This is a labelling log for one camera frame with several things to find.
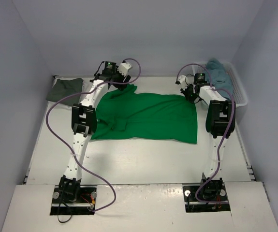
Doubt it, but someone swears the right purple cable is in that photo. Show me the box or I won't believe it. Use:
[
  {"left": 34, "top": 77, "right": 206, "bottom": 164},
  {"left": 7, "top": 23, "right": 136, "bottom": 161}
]
[{"left": 177, "top": 63, "right": 235, "bottom": 203}]

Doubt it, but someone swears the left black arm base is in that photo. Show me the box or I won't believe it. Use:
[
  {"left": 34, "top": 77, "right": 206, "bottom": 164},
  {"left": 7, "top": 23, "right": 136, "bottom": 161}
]
[{"left": 50, "top": 186, "right": 97, "bottom": 223}]

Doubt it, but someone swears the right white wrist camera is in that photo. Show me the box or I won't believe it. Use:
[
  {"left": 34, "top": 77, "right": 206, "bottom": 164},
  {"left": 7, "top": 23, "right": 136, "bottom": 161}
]
[{"left": 176, "top": 75, "right": 191, "bottom": 89}]

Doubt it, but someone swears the white plastic basket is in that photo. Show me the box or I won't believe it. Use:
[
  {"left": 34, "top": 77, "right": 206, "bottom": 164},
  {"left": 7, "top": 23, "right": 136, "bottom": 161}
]
[{"left": 192, "top": 61, "right": 248, "bottom": 107}]

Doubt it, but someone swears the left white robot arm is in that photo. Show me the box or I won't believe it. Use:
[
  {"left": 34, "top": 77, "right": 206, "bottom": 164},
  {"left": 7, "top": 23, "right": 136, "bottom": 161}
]
[{"left": 59, "top": 61, "right": 132, "bottom": 203}]

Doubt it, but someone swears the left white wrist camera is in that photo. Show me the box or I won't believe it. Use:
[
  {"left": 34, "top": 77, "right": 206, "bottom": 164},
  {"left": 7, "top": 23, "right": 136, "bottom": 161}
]
[{"left": 117, "top": 62, "right": 132, "bottom": 77}]

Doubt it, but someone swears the teal cloth in basket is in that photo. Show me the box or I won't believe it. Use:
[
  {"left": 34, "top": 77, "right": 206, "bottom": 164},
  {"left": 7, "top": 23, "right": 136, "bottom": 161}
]
[{"left": 205, "top": 58, "right": 233, "bottom": 99}]

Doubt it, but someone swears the purple cable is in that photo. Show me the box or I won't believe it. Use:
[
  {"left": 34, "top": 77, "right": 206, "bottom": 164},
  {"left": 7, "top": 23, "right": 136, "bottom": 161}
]
[
  {"left": 46, "top": 58, "right": 142, "bottom": 213},
  {"left": 177, "top": 63, "right": 235, "bottom": 203}
]

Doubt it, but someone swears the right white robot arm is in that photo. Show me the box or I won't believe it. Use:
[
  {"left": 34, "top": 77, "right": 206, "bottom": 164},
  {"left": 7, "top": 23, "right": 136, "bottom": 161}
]
[{"left": 176, "top": 73, "right": 235, "bottom": 203}]

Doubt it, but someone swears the white t shirt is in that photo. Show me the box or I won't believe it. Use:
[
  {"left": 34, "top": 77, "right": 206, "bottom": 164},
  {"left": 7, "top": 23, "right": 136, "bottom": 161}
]
[{"left": 51, "top": 78, "right": 90, "bottom": 107}]

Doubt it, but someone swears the grey t shirt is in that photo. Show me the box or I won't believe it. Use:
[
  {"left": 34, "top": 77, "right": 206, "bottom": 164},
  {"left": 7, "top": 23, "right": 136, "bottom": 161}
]
[{"left": 46, "top": 78, "right": 84, "bottom": 107}]

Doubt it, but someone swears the green t shirt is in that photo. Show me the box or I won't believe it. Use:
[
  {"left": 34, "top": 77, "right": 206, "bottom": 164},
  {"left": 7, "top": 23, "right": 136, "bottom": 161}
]
[{"left": 92, "top": 85, "right": 198, "bottom": 144}]

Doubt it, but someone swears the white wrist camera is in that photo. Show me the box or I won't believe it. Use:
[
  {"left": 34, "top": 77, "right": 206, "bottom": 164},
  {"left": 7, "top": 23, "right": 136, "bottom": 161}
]
[
  {"left": 176, "top": 75, "right": 191, "bottom": 89},
  {"left": 117, "top": 62, "right": 132, "bottom": 77}
]

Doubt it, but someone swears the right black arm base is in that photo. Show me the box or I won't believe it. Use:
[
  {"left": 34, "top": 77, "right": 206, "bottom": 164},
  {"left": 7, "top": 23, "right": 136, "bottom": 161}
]
[{"left": 182, "top": 184, "right": 231, "bottom": 213}]

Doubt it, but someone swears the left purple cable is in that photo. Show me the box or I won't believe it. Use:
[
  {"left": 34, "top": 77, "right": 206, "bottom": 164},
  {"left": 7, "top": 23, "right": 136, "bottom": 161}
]
[{"left": 46, "top": 58, "right": 142, "bottom": 213}]

